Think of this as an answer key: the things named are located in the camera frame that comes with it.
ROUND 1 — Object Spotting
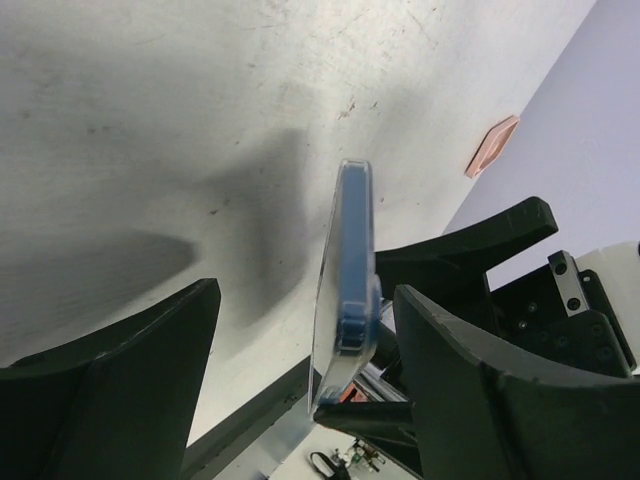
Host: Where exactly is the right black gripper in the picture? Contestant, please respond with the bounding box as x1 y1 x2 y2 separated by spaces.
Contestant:
376 197 639 384

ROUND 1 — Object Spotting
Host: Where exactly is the blue phone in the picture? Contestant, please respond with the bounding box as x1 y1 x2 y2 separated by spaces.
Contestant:
308 160 382 414

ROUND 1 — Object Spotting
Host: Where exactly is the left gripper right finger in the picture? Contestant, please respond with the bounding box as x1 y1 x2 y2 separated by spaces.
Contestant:
393 285 639 479

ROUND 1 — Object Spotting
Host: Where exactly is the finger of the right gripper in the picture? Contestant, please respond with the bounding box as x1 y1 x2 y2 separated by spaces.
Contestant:
314 402 416 445

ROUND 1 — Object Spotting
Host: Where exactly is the pink phone case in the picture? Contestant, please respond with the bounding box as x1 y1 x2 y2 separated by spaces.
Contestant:
464 115 520 179

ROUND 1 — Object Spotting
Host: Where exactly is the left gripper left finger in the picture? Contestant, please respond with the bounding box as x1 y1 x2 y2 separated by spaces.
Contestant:
1 278 221 479

